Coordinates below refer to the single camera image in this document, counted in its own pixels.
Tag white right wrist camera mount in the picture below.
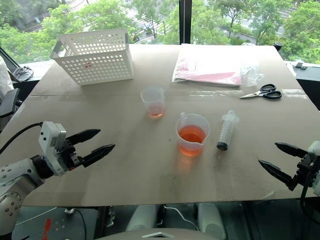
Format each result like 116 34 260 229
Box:
307 140 320 197

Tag white rounded robot leg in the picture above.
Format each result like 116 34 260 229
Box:
125 204 158 232
197 202 227 240

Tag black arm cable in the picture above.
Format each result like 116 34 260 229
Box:
0 121 44 155
299 183 320 226

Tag beaker with orange liquid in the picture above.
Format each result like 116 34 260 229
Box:
175 112 211 158

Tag crumpled clear plastic bag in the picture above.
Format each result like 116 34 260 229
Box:
239 59 265 88

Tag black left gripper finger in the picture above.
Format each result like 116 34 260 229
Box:
66 128 102 146
80 143 117 169

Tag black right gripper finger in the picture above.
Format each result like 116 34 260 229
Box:
257 159 300 192
274 141 310 159

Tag grey office chair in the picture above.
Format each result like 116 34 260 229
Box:
0 87 23 131

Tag small clear measuring cup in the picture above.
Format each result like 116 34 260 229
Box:
139 85 166 119

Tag white thin cable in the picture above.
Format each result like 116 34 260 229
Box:
164 205 201 231

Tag person in white shirt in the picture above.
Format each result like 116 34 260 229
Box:
0 54 15 101

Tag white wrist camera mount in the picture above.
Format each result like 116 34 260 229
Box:
307 140 320 197
37 121 68 177

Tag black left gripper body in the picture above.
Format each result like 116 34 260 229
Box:
56 136 84 172

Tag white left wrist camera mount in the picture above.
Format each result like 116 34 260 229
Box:
37 121 68 177

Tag dark window frame post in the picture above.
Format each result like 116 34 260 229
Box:
178 0 193 46

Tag black-handled scissors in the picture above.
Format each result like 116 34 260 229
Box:
239 83 283 101

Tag white perforated plastic basket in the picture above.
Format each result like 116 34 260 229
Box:
49 28 135 87

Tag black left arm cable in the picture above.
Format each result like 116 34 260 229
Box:
0 121 44 155

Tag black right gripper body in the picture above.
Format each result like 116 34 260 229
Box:
295 153 320 189

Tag clear plastic syringe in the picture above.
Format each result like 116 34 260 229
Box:
215 109 241 161

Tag pink paper stack in wrap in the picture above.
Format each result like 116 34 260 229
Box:
171 43 251 88

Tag thin black floor cable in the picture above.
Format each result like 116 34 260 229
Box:
74 208 88 240

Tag black wire headset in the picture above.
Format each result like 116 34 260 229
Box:
10 65 35 82

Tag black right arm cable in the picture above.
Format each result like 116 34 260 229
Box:
299 183 320 226

